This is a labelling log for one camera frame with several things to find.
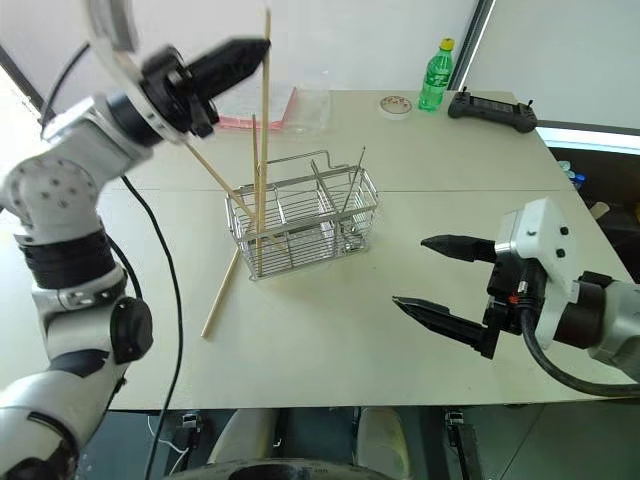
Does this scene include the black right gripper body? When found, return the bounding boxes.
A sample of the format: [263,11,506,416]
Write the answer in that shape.
[479,252,551,359]

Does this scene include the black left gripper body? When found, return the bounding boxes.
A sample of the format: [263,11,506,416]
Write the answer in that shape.
[139,44,221,139]

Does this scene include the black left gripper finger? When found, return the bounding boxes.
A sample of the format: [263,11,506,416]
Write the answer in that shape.
[188,37,273,77]
[196,51,270,99]

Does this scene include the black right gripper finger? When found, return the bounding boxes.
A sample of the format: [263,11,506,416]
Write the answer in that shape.
[391,295,489,352]
[420,233,499,264]

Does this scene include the wooden chopstick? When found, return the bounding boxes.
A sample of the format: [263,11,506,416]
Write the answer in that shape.
[255,8,274,281]
[200,248,242,339]
[251,113,264,241]
[184,143,286,254]

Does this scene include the clear plastic bag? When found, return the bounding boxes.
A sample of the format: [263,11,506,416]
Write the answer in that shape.
[279,88,332,134]

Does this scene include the blue capped bottles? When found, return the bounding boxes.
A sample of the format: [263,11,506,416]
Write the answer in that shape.
[557,159,589,192]

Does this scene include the white rounded shape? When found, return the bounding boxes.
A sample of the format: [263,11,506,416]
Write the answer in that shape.
[358,407,409,469]
[207,409,279,464]

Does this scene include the black remote controller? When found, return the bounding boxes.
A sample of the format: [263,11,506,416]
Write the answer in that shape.
[446,87,539,135]

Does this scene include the green plastic bottle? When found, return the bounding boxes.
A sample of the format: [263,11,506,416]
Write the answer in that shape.
[417,37,456,112]

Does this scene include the dark rounded shape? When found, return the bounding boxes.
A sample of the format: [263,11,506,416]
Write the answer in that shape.
[177,455,401,480]

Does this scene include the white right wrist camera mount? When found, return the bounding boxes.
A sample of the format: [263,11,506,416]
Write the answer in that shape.
[494,197,584,350]

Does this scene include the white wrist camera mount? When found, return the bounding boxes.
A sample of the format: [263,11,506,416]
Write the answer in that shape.
[82,0,194,147]
[494,197,584,350]

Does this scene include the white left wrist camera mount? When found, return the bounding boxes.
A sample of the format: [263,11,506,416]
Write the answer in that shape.
[82,0,194,147]

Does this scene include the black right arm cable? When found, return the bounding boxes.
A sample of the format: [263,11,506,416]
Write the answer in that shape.
[517,299,640,399]

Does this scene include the silver wire basket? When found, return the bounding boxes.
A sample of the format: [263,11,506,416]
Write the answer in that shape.
[224,148,380,282]

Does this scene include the thin white cable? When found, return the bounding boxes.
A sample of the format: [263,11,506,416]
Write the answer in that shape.
[148,414,192,474]

